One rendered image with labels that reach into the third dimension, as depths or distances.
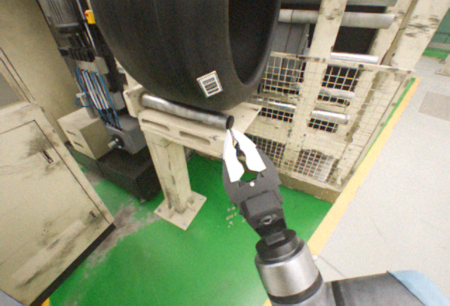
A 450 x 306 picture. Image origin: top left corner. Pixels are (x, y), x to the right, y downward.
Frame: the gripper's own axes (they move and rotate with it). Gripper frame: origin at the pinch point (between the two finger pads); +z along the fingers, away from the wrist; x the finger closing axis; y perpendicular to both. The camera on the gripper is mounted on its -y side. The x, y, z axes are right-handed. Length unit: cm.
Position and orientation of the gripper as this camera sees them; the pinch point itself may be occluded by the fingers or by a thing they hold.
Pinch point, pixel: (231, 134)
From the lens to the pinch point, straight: 32.6
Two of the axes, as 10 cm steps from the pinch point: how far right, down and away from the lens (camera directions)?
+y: 1.4, 1.9, 9.7
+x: 9.2, -3.8, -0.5
